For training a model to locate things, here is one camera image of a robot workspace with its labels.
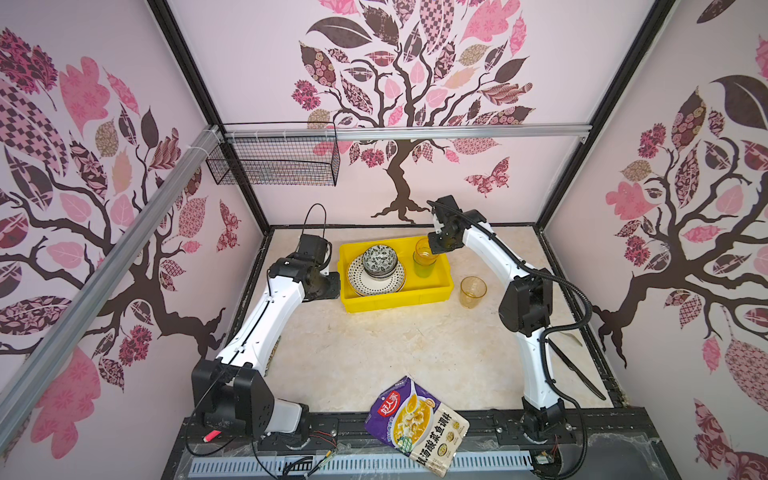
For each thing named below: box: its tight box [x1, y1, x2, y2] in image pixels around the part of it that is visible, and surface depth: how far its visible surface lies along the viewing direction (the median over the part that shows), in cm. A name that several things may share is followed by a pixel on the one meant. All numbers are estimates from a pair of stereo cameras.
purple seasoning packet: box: [364, 375, 470, 478], surface depth 75 cm
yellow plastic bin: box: [338, 236, 454, 313], surface depth 100 cm
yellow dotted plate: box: [347, 256, 406, 297], surface depth 100 cm
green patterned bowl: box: [362, 245, 398, 278], surface depth 100 cm
